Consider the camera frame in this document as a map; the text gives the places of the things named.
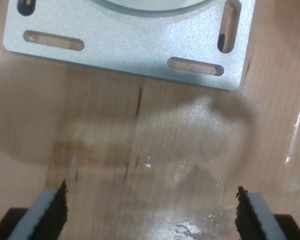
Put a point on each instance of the silver slotted mounting plate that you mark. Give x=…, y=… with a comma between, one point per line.
x=140, y=37

